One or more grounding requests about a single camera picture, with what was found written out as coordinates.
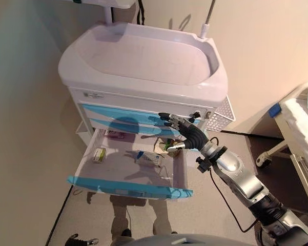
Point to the grey left robot leg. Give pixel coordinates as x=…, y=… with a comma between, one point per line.
x=126, y=233

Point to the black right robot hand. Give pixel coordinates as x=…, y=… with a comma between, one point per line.
x=193, y=135

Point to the pink white medicine box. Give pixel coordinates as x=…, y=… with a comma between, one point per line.
x=115, y=134

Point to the white bed sheet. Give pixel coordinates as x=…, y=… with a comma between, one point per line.
x=302, y=123

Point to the white bed caster wheel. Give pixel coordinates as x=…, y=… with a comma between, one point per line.
x=262, y=160

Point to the green white medicine box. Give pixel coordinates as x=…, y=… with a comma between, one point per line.
x=99, y=155

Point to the grey robot torso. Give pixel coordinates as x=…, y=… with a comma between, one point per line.
x=169, y=240

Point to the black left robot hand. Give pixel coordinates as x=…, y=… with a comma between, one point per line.
x=79, y=241

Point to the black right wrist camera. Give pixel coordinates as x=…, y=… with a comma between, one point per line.
x=202, y=165

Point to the white medical cart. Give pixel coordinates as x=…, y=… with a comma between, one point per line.
x=143, y=64

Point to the blue front cart drawer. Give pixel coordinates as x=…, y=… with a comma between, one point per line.
x=100, y=124
x=118, y=176
x=97, y=111

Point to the white perforated cart basket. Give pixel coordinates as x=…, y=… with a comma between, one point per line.
x=220, y=120

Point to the silver metal cart latch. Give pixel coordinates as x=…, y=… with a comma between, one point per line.
x=207, y=115

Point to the black head key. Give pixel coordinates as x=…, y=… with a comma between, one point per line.
x=196, y=113
x=192, y=120

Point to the metal IV pole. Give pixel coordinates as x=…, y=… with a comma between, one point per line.
x=207, y=18

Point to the blue bed corner bumper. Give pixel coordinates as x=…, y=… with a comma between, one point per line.
x=274, y=110

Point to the bright green medicine box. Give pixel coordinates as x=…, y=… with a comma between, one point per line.
x=166, y=146

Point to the white cart post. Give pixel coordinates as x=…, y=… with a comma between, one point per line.
x=107, y=12

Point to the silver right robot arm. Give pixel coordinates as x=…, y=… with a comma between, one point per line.
x=241, y=174

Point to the blue white medicine box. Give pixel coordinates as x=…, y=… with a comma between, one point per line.
x=150, y=160

